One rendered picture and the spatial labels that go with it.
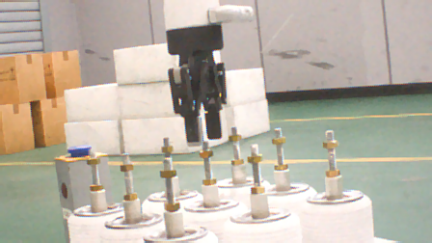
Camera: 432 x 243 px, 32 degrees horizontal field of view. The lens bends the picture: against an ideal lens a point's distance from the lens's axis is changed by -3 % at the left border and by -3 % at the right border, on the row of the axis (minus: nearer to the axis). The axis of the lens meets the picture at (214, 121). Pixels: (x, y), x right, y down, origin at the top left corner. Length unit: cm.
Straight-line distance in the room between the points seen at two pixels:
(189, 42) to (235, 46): 604
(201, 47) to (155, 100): 285
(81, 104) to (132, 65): 44
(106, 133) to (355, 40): 298
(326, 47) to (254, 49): 72
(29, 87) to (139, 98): 122
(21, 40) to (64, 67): 243
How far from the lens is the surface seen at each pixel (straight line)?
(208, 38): 100
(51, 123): 506
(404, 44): 632
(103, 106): 409
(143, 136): 390
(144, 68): 385
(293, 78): 676
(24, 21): 768
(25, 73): 493
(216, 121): 107
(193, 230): 91
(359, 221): 99
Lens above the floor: 45
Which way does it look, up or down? 5 degrees down
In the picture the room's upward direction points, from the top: 6 degrees counter-clockwise
